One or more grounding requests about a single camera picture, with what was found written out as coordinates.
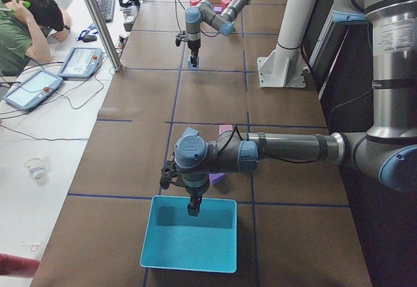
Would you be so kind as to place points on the seated person green shirt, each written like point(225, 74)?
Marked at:
point(25, 26)

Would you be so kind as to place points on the purple foam block left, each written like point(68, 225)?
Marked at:
point(216, 178)

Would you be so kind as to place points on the teach pendant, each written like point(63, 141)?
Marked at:
point(81, 63)
point(34, 90)

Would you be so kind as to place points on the black keyboard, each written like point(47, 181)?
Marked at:
point(107, 8)

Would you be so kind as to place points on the red foam block near orange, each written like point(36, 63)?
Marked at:
point(194, 2)

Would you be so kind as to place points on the purple foam block right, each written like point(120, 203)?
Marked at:
point(217, 10)

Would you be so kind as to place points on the black computer mouse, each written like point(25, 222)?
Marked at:
point(88, 38)

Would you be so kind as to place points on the red cylinder object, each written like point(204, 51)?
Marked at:
point(16, 266)

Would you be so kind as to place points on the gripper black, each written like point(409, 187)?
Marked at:
point(195, 192)
point(194, 45)

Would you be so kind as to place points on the purple foam block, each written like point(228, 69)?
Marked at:
point(217, 10)
point(216, 178)

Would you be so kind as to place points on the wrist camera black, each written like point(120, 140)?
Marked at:
point(180, 38)
point(170, 175)

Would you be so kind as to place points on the teach pendant near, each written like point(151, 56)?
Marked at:
point(34, 90)

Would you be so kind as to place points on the blue plastic tray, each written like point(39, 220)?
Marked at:
point(176, 240)

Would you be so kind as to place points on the paper cup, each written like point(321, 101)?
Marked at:
point(36, 168)

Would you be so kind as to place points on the aluminium frame post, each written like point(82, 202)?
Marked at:
point(105, 36)

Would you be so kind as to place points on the teach pendant far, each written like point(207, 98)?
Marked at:
point(81, 63)

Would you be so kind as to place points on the red foam block outer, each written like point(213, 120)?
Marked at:
point(224, 4)

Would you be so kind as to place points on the light blue foam block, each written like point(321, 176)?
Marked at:
point(193, 63)
point(190, 132)

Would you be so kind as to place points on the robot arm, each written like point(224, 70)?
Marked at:
point(385, 152)
point(203, 12)

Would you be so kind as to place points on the pink foam block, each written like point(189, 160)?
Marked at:
point(225, 127)

